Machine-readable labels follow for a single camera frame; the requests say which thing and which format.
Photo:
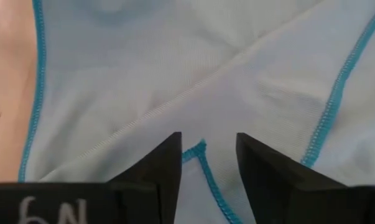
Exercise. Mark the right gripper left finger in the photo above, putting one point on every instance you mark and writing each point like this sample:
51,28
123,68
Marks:
112,202

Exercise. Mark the blue microfiber towel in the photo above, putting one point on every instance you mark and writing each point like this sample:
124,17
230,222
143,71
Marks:
174,62

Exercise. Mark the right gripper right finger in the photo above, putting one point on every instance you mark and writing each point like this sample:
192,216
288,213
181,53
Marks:
283,193

